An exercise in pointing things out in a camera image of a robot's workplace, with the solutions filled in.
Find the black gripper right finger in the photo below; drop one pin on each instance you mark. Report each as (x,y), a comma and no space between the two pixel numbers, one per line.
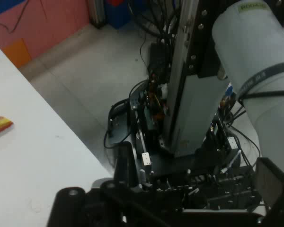
(274,186)

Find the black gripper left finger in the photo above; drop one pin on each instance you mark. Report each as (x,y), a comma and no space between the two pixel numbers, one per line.
(73,203)

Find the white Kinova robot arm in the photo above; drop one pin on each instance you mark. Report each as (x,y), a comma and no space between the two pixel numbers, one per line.
(255,47)

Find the black mobile base platform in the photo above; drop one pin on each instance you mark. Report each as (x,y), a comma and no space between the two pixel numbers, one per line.
(170,165)

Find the yellow red snack packet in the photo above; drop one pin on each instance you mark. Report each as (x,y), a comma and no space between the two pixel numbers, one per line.
(0,123)

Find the grey metal base column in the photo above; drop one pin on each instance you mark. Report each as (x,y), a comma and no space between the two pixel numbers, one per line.
(194,106)

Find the orange foam floor mat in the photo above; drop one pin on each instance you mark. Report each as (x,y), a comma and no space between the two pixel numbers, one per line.
(17,54)

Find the black power brick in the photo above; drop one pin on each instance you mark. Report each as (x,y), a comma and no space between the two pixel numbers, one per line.
(159,59)

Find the pink foam floor mat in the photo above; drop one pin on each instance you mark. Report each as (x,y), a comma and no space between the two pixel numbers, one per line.
(49,28)

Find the blue plastic crate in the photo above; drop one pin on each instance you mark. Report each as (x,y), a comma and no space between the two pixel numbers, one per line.
(118,14)

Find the blue foam floor mat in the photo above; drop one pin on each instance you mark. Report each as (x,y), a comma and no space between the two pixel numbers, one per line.
(4,6)

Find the aluminium frame post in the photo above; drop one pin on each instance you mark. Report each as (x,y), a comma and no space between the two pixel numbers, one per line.
(97,11)

